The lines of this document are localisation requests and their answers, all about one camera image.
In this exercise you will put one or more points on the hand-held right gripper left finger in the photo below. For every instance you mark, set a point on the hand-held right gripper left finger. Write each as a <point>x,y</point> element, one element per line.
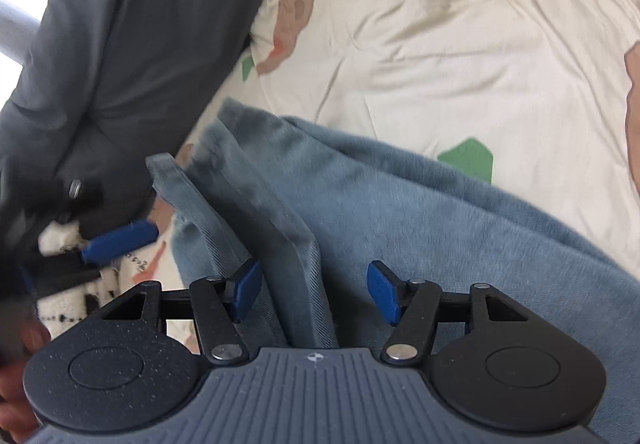
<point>248,289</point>

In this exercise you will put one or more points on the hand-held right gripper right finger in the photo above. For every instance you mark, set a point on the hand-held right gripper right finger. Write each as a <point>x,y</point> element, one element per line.
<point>382,291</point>

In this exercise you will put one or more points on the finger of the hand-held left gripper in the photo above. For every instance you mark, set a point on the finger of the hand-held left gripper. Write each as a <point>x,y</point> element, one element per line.
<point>120,241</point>
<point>82,199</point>

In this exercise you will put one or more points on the light blue jeans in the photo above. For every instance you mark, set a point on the light blue jeans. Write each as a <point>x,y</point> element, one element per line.
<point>400,214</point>

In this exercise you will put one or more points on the person's left hand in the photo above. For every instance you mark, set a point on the person's left hand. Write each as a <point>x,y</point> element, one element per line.
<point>12,404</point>

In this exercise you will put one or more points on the white black spotted fluffy blanket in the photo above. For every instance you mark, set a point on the white black spotted fluffy blanket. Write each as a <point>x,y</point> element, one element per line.
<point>57,236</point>

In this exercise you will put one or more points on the dark grey pillow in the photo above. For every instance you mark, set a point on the dark grey pillow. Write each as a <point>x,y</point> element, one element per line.
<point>125,49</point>

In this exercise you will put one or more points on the cream bear print blanket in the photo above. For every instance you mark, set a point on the cream bear print blanket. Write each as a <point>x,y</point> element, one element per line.
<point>450,49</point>

